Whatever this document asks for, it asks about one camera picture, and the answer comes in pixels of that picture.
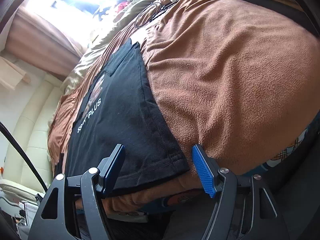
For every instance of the black printed t-shirt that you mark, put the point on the black printed t-shirt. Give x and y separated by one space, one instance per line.
130 120

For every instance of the cream padded headboard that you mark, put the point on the cream padded headboard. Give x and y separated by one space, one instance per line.
32 142

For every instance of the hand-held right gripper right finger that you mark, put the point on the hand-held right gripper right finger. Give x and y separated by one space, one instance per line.
203 170

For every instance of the cream hanging cloth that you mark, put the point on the cream hanging cloth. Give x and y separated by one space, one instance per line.
12 75

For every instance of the brown fleece blanket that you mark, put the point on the brown fleece blanket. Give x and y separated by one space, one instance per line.
237 80

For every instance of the black and white plush pillow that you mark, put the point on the black and white plush pillow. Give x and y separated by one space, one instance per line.
102 13

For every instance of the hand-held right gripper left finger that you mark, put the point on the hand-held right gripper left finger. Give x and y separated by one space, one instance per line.
115 165

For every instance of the cluttered bedside shelf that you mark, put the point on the cluttered bedside shelf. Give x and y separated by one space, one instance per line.
27 210

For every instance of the red plush toy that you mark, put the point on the red plush toy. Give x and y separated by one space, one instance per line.
123 5

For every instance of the beige duvet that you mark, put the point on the beige duvet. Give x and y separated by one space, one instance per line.
117 27

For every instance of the dark folded clothes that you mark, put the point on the dark folded clothes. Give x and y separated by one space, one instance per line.
262 1

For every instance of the pink curtain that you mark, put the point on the pink curtain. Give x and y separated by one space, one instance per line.
45 42

